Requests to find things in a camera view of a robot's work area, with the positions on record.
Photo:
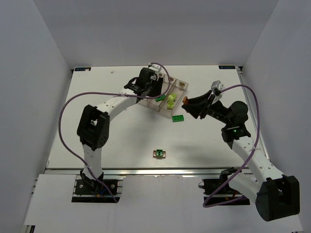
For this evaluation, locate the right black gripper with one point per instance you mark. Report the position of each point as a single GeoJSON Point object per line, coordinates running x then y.
{"type": "Point", "coordinates": [207, 107]}

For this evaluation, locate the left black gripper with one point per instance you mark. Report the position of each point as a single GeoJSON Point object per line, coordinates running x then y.
{"type": "Point", "coordinates": [155, 85]}

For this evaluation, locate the orange lego brick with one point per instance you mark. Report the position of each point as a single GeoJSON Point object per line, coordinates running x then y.
{"type": "Point", "coordinates": [185, 100]}

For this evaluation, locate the lime sloped lego brick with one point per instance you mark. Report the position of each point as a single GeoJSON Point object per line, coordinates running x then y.
{"type": "Point", "coordinates": [172, 97]}

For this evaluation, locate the small lime lego brick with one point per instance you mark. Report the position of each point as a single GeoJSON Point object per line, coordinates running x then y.
{"type": "Point", "coordinates": [170, 105]}

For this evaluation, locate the green two-by-three lego brick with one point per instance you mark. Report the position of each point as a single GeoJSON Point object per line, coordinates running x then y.
{"type": "Point", "coordinates": [160, 98]}

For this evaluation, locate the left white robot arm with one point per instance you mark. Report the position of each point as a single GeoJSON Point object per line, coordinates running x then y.
{"type": "Point", "coordinates": [93, 128]}

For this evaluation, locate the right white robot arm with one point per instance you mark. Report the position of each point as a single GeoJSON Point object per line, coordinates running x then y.
{"type": "Point", "coordinates": [274, 194]}

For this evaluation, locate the clear right bin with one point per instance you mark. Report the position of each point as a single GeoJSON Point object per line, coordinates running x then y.
{"type": "Point", "coordinates": [177, 87]}

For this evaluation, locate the green flat lego plate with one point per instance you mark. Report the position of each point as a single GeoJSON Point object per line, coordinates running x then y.
{"type": "Point", "coordinates": [178, 118]}

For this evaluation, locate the small green lego cube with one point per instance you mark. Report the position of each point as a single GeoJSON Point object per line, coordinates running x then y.
{"type": "Point", "coordinates": [159, 153]}

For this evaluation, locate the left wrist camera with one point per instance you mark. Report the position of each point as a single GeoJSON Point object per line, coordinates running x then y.
{"type": "Point", "coordinates": [156, 68]}

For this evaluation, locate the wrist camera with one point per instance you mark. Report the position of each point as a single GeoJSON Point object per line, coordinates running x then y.
{"type": "Point", "coordinates": [217, 88]}
{"type": "Point", "coordinates": [156, 68]}

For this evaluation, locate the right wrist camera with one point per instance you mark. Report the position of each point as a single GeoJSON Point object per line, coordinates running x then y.
{"type": "Point", "coordinates": [217, 88]}

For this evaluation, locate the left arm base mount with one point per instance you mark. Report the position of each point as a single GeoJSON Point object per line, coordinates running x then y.
{"type": "Point", "coordinates": [84, 193]}

